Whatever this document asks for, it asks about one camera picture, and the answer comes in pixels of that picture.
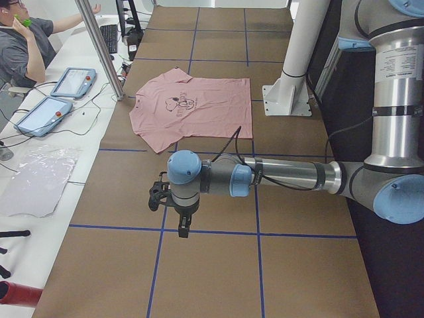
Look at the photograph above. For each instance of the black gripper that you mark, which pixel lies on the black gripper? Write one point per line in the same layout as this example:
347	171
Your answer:
184	211

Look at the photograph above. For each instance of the pink Snoopy t-shirt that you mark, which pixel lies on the pink Snoopy t-shirt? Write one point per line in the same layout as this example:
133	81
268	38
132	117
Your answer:
175	105

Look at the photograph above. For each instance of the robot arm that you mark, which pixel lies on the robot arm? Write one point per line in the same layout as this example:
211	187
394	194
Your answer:
388	182

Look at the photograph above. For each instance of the clear plastic bag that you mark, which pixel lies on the clear plastic bag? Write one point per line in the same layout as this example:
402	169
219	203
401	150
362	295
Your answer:
39	182

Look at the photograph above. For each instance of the near blue teach pendant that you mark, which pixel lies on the near blue teach pendant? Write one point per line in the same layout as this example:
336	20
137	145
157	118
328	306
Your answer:
44	116

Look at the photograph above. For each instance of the blue teach pendant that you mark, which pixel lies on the blue teach pendant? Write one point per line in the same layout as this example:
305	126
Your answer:
74	83
44	116

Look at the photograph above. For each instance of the far blue teach pendant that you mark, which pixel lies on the far blue teach pendant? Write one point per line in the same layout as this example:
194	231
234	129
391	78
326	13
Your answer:
74	83

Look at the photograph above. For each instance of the red cylinder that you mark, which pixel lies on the red cylinder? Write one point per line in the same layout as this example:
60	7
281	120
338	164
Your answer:
20	295

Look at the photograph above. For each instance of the black tripod legs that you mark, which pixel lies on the black tripod legs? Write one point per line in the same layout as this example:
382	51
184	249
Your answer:
5	273

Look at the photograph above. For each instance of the black device on desk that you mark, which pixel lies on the black device on desk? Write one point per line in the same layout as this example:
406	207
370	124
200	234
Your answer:
133	40

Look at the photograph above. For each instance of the black keyboard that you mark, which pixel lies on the black keyboard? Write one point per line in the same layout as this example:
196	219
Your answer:
110	36

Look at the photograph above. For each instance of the seated person grey shirt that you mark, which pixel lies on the seated person grey shirt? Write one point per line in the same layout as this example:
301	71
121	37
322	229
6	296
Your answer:
26	52

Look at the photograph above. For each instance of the green handheld tool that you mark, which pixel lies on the green handheld tool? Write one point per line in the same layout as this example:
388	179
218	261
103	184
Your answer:
24	22

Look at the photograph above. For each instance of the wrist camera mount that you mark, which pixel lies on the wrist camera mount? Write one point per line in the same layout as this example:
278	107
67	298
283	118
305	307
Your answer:
160	194

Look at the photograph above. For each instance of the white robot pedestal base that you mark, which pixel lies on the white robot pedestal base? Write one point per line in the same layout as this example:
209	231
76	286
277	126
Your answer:
288	96

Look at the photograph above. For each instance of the aluminium frame post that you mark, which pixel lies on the aluminium frame post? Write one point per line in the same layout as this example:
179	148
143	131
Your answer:
92	27

